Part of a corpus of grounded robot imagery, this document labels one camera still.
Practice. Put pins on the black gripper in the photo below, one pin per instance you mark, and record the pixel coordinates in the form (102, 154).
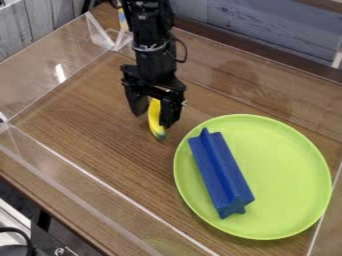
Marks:
(151, 77)

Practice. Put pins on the yellow toy banana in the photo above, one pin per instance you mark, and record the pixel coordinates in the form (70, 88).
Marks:
(153, 114)

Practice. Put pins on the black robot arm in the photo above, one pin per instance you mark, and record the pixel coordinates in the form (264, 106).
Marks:
(149, 18)

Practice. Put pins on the green round plate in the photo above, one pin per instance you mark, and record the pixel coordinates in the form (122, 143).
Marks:
(285, 172)

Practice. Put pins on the blue plastic block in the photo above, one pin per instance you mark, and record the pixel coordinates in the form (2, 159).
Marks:
(225, 184)

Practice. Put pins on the clear acrylic corner bracket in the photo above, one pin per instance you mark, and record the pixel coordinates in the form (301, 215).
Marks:
(108, 38)

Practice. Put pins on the clear acrylic front wall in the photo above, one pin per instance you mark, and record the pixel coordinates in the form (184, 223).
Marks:
(110, 221)

